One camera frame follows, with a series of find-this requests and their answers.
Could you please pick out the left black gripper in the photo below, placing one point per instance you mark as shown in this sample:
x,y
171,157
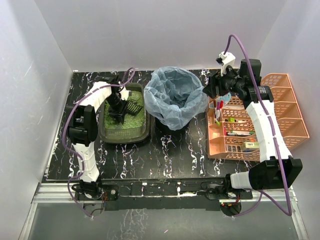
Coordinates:
x,y
119,111

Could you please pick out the orange desk organizer tray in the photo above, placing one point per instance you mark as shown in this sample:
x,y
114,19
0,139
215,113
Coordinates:
x,y
228,128

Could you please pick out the orange file rack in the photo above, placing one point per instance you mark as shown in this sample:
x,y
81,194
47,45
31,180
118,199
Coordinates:
x,y
287,110

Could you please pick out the green litter pellets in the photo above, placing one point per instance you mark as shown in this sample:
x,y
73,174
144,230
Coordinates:
x,y
130,121

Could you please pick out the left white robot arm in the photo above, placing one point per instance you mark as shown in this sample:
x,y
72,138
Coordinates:
x,y
82,124

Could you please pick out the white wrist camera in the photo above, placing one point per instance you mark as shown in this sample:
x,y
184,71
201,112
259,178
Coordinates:
x,y
225,59
125,94

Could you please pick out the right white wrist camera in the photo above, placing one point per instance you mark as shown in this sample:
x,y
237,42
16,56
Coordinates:
x,y
225,59

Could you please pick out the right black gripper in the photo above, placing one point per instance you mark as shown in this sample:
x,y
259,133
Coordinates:
x,y
213,83

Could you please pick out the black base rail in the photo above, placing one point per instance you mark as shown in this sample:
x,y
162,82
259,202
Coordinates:
x,y
211,194

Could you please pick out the black litter scoop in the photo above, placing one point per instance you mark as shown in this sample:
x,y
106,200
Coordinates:
x,y
131,107

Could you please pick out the dark green litter box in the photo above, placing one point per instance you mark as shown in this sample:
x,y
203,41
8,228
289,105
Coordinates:
x,y
122,136

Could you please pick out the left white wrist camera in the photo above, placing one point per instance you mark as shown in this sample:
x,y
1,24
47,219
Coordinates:
x,y
125,94

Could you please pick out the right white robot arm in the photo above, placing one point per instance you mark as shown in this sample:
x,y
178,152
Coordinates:
x,y
277,168

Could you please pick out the blue plastic bag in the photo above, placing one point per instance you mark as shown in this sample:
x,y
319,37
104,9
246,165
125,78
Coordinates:
x,y
174,96

